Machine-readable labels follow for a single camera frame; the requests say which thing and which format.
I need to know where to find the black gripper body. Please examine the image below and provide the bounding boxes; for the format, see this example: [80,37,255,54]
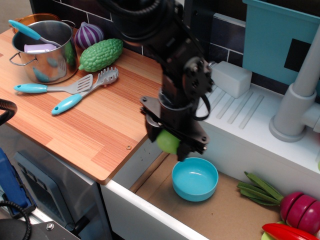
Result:
[140,96,210,154]

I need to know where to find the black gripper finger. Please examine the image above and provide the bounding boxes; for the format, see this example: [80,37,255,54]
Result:
[145,115,163,143]
[176,141,194,162]

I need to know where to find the green toy pear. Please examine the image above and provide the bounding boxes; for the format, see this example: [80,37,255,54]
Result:
[156,129,181,155]

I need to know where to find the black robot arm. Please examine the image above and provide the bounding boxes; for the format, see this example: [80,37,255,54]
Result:
[100,0,214,161]

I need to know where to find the blue plastic bowl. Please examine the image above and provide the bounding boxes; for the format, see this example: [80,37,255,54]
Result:
[171,157,219,202]

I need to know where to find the orange transparent bowl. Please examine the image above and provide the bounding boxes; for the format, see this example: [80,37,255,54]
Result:
[14,13,61,26]

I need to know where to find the white toy bottle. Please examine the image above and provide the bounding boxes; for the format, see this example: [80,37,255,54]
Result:
[209,61,253,99]

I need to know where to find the green toy bitter gourd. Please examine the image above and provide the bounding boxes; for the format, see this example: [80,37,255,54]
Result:
[78,38,123,73]

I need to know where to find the grey oven door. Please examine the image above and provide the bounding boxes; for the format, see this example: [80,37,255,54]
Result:
[13,151,104,239]

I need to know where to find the purple striped toy onion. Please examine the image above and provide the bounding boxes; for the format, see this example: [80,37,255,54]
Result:
[74,22,105,50]

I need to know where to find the grey toy faucet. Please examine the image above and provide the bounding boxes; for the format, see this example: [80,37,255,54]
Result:
[269,29,320,142]

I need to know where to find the teal box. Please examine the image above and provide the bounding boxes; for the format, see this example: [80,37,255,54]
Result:
[242,0,320,85]

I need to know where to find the stainless steel pot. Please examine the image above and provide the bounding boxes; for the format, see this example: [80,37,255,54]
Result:
[9,20,79,84]

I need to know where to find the red toy chili pepper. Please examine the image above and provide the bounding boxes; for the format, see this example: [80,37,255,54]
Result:
[262,223,318,240]

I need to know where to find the magenta toy radish green leaves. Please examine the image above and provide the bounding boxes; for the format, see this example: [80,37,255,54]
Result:
[237,172,320,235]

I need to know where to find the lilac cup in pot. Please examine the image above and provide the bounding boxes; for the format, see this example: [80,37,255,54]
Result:
[24,43,57,54]

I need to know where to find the blue block lower left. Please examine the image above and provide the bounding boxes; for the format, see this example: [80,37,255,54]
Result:
[0,149,36,214]

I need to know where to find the grey pasta server blue handle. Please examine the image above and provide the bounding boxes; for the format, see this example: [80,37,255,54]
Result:
[51,67,119,115]

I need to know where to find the grey slotted spatula blue handle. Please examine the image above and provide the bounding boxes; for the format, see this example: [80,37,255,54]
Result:
[13,74,93,95]

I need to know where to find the dark vertical post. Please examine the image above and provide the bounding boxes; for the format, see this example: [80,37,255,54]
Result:
[183,0,215,61]

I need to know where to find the black flexible hose left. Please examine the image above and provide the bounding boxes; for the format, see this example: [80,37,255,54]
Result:
[0,98,18,126]

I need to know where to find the blue handled spoon in pot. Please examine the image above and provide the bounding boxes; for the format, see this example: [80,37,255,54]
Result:
[8,19,61,47]

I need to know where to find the black cable lower left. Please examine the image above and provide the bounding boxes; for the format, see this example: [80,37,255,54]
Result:
[0,200,32,240]

